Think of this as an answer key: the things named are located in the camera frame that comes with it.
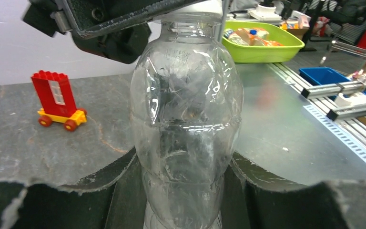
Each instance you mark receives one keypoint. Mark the aluminium extrusion bars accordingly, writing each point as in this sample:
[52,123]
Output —
[349,98]

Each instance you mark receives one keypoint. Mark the red toy block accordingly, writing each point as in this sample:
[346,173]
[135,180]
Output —
[57,101]

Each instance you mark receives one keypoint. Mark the clear unlabelled plastic bottle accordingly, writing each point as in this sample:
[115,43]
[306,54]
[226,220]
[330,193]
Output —
[186,104]

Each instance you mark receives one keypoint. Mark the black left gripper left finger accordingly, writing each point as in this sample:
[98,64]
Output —
[111,198]

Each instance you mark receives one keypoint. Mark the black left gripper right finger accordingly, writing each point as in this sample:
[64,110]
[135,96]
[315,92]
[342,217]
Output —
[255,198]

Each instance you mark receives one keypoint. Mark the blue plastic bin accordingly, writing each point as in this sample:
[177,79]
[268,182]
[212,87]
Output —
[322,76]

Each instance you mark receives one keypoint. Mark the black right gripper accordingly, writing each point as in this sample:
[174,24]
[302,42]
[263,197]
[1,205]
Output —
[112,29]

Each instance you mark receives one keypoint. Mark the green plastic bin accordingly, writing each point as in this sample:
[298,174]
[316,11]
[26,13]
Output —
[256,42]

